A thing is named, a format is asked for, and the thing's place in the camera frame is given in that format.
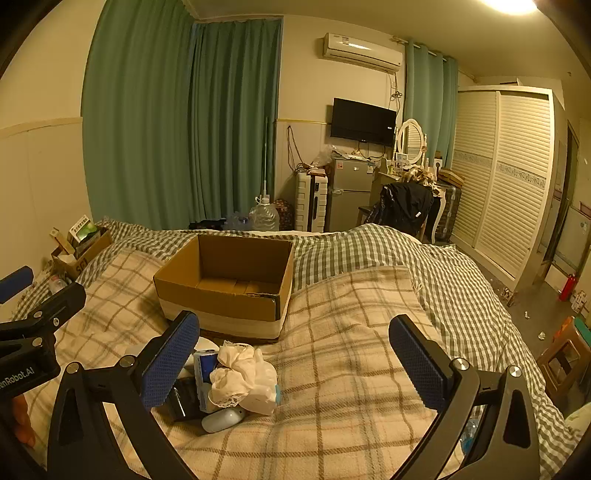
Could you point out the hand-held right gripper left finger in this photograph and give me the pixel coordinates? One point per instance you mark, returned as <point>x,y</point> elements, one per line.
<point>168,360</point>

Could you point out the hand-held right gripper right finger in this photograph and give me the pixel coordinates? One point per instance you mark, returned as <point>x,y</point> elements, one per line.
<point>415,360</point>

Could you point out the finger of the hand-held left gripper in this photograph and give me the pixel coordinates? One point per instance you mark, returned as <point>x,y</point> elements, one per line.
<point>60,302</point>
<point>16,284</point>

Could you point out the white tape roll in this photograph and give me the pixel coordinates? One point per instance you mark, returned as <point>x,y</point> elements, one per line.
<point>205,347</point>

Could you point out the blue tissue pack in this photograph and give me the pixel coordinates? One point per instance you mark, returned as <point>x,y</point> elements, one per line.
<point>205,374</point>

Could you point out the black case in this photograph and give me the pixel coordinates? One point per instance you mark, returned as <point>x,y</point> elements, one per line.
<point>182,399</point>

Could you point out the white cloth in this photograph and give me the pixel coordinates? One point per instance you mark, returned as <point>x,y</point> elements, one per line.
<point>235,369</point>

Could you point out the white rounded case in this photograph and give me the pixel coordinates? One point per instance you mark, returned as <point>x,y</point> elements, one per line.
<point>221,419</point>

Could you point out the brown cardboard box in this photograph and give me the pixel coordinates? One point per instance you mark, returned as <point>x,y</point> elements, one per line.
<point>226,286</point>

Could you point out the person's left hand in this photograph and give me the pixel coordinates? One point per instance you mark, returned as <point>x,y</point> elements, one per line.
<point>22,422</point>

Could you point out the small cardboard box with packets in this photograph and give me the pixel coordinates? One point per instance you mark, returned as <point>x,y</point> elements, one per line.
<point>76,258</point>

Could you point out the beige plaid blanket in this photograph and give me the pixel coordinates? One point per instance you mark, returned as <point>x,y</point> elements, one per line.
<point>332,360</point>

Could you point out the clear plastic bottle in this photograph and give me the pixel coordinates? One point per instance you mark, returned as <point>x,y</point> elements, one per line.
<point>470,436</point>

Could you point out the green checked duvet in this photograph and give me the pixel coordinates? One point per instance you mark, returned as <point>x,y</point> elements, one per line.
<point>378,251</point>

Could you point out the black floor bag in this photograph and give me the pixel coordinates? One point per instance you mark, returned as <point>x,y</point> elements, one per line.
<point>205,225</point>

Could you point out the wooden stool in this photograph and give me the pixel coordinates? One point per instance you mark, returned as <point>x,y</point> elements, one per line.
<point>565,355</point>

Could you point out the dark wooden chair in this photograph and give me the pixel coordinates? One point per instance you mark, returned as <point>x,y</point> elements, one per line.
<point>364,214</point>

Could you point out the black jacket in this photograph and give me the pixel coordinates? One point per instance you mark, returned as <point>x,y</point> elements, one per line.
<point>406,205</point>

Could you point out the red fire extinguisher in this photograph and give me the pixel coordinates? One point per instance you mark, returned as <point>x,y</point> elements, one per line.
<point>568,287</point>

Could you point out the clear water jug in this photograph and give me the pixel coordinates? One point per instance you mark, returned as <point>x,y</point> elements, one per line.
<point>264,217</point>

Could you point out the grey small fridge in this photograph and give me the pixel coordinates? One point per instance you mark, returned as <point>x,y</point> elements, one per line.
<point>351,194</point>

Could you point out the tan fluffy cloth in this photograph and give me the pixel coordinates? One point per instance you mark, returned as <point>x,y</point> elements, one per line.
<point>418,176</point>

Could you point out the dark patterned bag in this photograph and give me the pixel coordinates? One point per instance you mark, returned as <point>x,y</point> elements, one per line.
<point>284,213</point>

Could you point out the white ribbed suitcase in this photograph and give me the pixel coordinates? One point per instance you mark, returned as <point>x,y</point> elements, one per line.
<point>311,203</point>

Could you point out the white louvred wardrobe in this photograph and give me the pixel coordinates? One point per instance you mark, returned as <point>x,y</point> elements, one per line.
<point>503,184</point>

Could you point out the wide green curtain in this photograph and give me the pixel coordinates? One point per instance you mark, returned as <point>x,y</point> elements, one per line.
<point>138,120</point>

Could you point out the white oval mirror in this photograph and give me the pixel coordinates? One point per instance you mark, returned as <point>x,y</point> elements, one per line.
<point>411,141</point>

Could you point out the narrow green curtain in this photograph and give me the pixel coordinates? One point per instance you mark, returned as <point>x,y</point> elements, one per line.
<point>233,124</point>

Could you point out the light teal curtain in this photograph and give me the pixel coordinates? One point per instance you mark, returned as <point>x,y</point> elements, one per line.
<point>429,101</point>

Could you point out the white air conditioner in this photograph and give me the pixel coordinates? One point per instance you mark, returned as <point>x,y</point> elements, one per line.
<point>362,51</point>

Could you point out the ceiling lamp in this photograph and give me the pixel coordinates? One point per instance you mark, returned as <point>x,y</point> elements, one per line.
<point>508,3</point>

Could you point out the black wall television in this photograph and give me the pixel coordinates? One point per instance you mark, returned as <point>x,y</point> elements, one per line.
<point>362,121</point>

